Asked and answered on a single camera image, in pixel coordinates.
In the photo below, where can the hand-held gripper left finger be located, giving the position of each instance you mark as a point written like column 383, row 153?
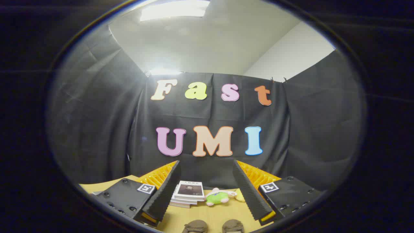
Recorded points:
column 165, row 197

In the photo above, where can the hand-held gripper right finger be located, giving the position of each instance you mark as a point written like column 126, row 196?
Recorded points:
column 250, row 197

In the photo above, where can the brown fuzzy shoe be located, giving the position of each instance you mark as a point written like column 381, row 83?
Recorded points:
column 195, row 226
column 233, row 226

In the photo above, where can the yellow plush toy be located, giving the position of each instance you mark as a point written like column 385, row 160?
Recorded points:
column 240, row 195

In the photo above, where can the white book with portrait cover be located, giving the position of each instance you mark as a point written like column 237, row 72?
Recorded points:
column 189, row 189

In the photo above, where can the green plush toy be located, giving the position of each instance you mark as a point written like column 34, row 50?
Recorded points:
column 216, row 197

